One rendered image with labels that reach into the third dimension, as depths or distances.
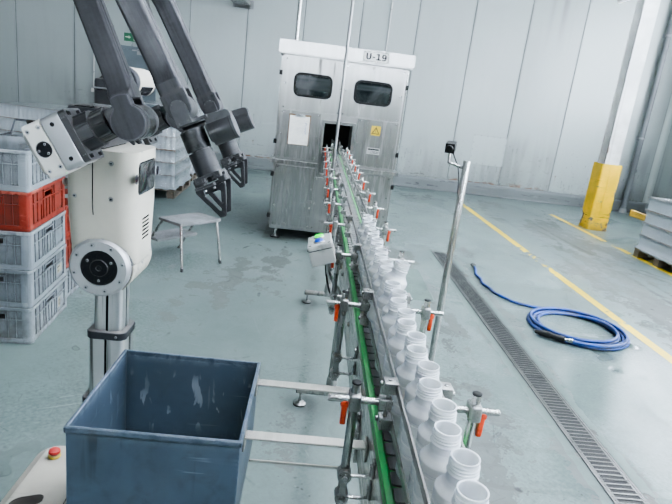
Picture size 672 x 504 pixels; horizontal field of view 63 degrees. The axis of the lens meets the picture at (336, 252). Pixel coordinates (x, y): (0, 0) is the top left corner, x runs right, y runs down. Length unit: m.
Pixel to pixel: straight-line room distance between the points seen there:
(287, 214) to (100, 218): 4.68
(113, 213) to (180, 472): 0.70
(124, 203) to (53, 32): 11.22
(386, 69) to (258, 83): 5.84
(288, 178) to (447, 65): 6.40
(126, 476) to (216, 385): 0.32
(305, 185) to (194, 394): 4.81
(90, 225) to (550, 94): 11.38
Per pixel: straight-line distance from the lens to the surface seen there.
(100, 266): 1.56
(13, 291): 3.57
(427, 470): 0.77
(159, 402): 1.40
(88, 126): 1.33
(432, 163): 11.78
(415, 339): 1.00
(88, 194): 1.51
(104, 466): 1.14
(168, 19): 1.76
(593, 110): 12.77
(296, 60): 5.98
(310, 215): 6.11
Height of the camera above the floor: 1.55
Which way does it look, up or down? 15 degrees down
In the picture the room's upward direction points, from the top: 7 degrees clockwise
